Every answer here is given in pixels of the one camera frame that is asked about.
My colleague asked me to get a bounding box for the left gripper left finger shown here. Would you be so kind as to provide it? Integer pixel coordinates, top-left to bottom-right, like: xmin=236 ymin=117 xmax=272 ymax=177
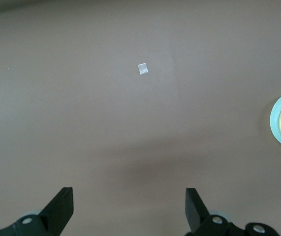
xmin=0 ymin=187 xmax=74 ymax=236

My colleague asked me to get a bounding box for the small clear tape square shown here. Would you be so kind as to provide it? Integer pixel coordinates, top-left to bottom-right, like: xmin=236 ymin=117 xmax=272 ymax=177
xmin=137 ymin=63 xmax=149 ymax=75

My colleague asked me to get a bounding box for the brown table cover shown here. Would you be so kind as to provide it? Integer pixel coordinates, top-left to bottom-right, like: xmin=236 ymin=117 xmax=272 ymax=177
xmin=0 ymin=0 xmax=281 ymax=236

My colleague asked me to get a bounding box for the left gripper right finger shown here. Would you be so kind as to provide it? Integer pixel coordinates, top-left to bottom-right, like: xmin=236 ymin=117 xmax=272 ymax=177
xmin=184 ymin=187 xmax=246 ymax=236

